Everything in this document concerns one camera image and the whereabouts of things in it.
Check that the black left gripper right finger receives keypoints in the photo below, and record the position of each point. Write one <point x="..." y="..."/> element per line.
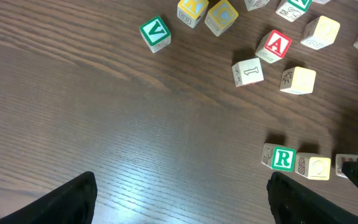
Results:
<point x="293" y="203"/>

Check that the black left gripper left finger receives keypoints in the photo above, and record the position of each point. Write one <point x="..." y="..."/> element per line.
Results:
<point x="73" y="202"/>

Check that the yellow O block upper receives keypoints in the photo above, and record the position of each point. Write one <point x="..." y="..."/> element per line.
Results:
<point x="320" y="33"/>

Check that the yellow K letter block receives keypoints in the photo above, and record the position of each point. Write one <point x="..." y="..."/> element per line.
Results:
<point x="191" y="11"/>

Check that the red A letter block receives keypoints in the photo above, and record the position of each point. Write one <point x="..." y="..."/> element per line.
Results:
<point x="273" y="46"/>

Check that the yellow S letter block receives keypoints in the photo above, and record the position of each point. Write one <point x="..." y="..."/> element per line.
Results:
<point x="298" y="81"/>

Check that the yellow C letter block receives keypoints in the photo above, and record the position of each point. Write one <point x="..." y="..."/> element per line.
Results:
<point x="220" y="17"/>

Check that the green V letter block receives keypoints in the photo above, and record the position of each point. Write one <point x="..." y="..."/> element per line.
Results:
<point x="155" y="34"/>

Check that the green B letter block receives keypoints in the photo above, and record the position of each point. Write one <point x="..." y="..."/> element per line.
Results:
<point x="340" y="159"/>

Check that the green R letter block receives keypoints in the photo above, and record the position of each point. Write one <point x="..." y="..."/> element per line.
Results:
<point x="278" y="157"/>

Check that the yellow O letter block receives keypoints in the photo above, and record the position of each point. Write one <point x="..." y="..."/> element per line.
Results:
<point x="312" y="166"/>

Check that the red E letter block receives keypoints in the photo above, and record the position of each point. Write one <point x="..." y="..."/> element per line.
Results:
<point x="255" y="4"/>

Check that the green Z letter block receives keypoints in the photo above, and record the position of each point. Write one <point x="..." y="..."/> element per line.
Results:
<point x="291" y="10"/>

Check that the wooden block number 1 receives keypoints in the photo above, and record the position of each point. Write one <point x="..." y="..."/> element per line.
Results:
<point x="247" y="72"/>

